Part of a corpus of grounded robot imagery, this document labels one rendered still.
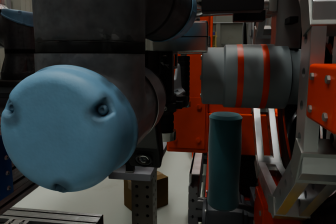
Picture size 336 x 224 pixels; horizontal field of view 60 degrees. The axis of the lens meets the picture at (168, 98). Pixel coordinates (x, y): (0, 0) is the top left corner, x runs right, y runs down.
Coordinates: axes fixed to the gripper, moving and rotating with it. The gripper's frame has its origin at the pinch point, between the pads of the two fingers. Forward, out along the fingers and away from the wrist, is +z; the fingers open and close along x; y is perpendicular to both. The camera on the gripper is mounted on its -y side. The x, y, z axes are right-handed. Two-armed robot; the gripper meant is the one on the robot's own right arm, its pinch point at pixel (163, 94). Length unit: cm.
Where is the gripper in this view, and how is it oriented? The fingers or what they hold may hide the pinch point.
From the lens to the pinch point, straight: 50.7
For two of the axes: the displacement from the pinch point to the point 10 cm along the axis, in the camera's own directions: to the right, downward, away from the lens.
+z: 1.6, -1.4, 9.8
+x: -9.9, -0.2, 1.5
